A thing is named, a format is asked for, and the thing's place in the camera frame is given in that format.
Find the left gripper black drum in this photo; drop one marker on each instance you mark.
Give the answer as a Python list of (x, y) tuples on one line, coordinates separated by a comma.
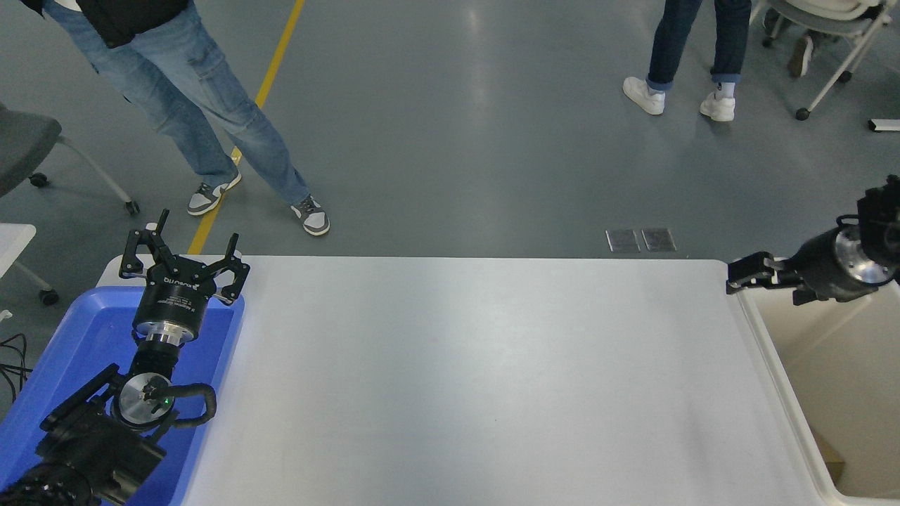
[(172, 298)]

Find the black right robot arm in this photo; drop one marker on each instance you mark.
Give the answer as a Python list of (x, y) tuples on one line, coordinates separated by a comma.
[(879, 232)]

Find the blue plastic tray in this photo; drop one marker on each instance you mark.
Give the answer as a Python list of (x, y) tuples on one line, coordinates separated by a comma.
[(77, 344)]

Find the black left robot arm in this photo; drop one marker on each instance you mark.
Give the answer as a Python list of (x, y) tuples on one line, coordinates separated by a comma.
[(91, 450)]

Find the right gripper black drum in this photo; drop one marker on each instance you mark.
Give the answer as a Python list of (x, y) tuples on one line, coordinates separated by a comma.
[(819, 267)]

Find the person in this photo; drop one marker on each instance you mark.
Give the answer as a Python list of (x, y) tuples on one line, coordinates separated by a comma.
[(675, 49), (800, 56), (183, 91)]

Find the silver floor outlet plate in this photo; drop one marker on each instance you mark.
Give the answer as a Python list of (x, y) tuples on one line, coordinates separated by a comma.
[(623, 240), (659, 239)]

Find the grey office chair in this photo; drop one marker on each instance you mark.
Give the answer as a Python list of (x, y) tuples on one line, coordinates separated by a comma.
[(24, 144)]

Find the white bar on floor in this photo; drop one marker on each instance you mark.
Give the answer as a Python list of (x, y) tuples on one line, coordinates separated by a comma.
[(883, 124)]

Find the white-framed wheeled chair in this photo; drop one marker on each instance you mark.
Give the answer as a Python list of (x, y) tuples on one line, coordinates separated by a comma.
[(844, 28)]

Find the large pale bin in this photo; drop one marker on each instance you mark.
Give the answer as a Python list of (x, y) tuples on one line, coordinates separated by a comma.
[(837, 365)]

